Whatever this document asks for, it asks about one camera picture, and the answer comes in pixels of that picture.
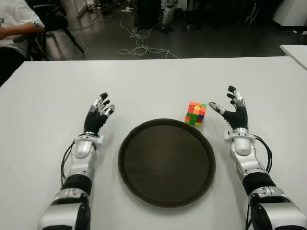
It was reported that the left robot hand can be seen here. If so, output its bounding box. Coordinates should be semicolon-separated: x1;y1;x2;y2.
83;92;116;135

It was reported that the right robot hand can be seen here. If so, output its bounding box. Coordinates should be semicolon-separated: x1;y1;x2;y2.
208;85;249;131

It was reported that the multicoloured Rubik's cube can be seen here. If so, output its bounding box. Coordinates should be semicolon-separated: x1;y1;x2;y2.
184;100;208;129

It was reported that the dark brown round plate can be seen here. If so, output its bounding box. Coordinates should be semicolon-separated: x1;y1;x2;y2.
118;118;216;208

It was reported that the white side table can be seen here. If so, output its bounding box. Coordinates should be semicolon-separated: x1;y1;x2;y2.
279;44;307;70

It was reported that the black office chair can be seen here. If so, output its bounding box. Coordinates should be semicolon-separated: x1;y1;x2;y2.
14;0;85;60

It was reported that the grey folded metal stand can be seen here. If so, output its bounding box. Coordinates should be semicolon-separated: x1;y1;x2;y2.
244;1;261;25

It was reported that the white storage cabinet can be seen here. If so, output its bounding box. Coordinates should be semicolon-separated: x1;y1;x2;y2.
75;0;87;17

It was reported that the black cabinet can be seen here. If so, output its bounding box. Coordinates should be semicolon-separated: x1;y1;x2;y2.
135;0;164;29

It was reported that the white machine housing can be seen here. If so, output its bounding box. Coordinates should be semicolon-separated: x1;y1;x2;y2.
272;0;307;31

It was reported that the seated person in white shirt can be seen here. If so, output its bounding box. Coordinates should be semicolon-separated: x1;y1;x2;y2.
0;0;46;88

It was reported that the white tangled floor cable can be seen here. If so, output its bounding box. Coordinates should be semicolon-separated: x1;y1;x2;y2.
116;16;179;59

